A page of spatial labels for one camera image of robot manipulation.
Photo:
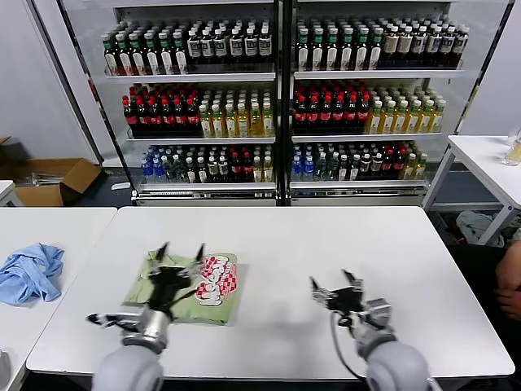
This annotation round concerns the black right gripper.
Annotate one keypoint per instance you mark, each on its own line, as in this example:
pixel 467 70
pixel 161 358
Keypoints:
pixel 346 299

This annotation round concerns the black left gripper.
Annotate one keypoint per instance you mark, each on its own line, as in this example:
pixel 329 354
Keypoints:
pixel 167 285

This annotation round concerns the light green t-shirt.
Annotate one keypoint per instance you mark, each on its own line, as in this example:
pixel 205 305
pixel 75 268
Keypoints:
pixel 221 285

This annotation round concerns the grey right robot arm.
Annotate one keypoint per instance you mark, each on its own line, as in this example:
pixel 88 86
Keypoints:
pixel 395 366

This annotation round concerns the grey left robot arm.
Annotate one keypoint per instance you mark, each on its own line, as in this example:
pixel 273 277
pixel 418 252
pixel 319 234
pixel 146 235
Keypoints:
pixel 126 370

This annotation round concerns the bystander bare forearm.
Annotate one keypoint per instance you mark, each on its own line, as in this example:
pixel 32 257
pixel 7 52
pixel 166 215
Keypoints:
pixel 512 262

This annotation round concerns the grey clothes pile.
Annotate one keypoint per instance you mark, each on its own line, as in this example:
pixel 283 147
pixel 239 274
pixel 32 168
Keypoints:
pixel 474 226

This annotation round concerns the bystander bare hand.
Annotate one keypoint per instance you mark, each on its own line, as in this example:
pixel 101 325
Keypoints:
pixel 510 301

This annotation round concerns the glass door beverage cooler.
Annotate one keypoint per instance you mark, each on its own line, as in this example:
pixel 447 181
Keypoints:
pixel 202 198
pixel 357 198

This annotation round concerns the white cooler shelf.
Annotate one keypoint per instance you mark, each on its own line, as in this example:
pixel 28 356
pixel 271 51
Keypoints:
pixel 202 186
pixel 357 184
pixel 202 140
pixel 189 77
pixel 365 137
pixel 377 75

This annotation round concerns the clear greenish water bottle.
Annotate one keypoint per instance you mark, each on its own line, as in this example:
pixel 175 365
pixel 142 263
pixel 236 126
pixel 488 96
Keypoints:
pixel 320 167
pixel 168 170
pixel 179 170
pixel 331 167

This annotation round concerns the small dark white cap bottle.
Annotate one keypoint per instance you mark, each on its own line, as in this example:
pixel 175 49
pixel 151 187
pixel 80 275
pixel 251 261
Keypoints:
pixel 343 168
pixel 201 170
pixel 190 170
pixel 354 168

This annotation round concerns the blue water bottle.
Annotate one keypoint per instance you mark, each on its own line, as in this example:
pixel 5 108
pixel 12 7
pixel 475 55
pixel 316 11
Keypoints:
pixel 157 171
pixel 296 168
pixel 146 169
pixel 308 168

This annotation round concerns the white floor scrap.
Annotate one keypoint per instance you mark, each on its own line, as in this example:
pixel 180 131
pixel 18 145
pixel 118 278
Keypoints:
pixel 119 185

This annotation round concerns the small dark patterned label bottle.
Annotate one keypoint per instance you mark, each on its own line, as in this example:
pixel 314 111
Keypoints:
pixel 222 168
pixel 376 165
pixel 365 166
pixel 212 168

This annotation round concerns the small red cap cola bottle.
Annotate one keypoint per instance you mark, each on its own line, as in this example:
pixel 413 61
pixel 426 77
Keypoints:
pixel 387 164
pixel 398 164
pixel 246 168
pixel 235 168

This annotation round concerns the small yellow tea bottle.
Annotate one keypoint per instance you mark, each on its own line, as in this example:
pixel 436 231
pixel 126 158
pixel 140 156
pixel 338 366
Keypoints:
pixel 420 166
pixel 409 167
pixel 267 170
pixel 257 170

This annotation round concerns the open cardboard box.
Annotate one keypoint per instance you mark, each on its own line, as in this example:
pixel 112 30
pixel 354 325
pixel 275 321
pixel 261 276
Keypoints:
pixel 75 178

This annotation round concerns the yellow juice bottle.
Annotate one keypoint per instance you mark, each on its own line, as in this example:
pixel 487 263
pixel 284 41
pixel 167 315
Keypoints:
pixel 255 123
pixel 436 119
pixel 412 120
pixel 242 123
pixel 267 121
pixel 425 120
pixel 375 121
pixel 388 121
pixel 401 121
pixel 206 123
pixel 217 123
pixel 230 123

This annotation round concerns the crumpled light blue shirt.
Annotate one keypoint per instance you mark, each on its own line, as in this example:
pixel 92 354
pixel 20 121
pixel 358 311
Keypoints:
pixel 28 277

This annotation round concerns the silver metal parts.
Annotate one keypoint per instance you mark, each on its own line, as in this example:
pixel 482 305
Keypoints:
pixel 45 177

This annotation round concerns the small white table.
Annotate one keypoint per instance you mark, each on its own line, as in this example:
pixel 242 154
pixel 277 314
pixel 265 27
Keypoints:
pixel 5 188

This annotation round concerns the white side table right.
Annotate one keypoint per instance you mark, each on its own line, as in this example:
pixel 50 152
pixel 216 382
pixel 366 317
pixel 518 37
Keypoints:
pixel 479 154

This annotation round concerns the white plastic container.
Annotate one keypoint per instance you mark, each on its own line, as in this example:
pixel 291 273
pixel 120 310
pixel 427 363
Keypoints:
pixel 4 366

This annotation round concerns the green cap tea bottle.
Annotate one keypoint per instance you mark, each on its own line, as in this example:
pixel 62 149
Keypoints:
pixel 374 54
pixel 123 56
pixel 111 56
pixel 303 52
pixel 361 53
pixel 166 55
pixel 347 52
pixel 137 56
pixel 180 54
pixel 152 56
pixel 317 52
pixel 332 52

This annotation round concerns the open glass cooler door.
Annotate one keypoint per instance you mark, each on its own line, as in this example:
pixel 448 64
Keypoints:
pixel 68 80
pixel 489 60

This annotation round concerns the dark bottle white blue label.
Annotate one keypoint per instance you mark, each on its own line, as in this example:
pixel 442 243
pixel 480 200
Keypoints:
pixel 418 44
pixel 432 44
pixel 220 47
pixel 194 48
pixel 459 43
pixel 236 47
pixel 207 48
pixel 250 46
pixel 445 44
pixel 265 46

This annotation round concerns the clear yellowish bottle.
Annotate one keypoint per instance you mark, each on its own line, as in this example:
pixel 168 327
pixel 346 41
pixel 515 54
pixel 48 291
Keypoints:
pixel 513 154

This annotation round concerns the dark bottle beige label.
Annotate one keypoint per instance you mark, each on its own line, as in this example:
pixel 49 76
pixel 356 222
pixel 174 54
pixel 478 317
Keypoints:
pixel 404 44
pixel 390 44

